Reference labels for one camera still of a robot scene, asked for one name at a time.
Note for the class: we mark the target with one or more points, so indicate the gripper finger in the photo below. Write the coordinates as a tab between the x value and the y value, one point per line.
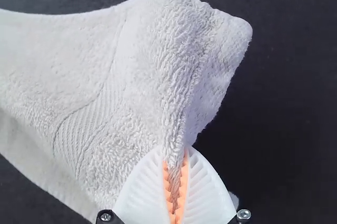
205	195
142	197

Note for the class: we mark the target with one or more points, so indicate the pale towel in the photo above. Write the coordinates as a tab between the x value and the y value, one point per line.
105	76

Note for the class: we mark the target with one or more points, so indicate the black mat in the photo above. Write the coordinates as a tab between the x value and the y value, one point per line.
289	102

